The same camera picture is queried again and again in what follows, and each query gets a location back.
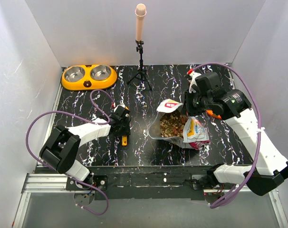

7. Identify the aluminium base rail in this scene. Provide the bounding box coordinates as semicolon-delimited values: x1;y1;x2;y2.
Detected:
13;174;288;228

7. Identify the yellow double pet bowl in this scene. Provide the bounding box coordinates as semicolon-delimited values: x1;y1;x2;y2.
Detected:
61;65;117;91

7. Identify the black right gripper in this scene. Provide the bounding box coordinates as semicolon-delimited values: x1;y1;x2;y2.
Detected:
180;88;212;117

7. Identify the white cartoon pet food bag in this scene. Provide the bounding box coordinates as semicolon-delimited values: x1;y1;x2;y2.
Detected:
148;99;210;150

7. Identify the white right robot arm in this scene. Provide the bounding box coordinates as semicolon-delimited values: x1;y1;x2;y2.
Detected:
183;89;288;196

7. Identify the pink microphone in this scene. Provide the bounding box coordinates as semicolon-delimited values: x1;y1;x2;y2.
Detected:
135;3;147;42

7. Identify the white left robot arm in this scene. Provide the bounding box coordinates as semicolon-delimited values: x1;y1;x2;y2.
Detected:
39;104;130;190

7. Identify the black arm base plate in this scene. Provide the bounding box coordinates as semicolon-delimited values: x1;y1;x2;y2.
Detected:
65;166;236;201

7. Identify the red yellow toy block truck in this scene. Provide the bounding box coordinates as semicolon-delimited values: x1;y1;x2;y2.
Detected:
206;110;221;119

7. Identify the yellow plastic food scoop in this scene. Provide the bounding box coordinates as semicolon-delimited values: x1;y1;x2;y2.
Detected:
122;104;130;146

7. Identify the black tripod stand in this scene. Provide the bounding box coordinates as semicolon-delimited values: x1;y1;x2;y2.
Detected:
127;41;152;91

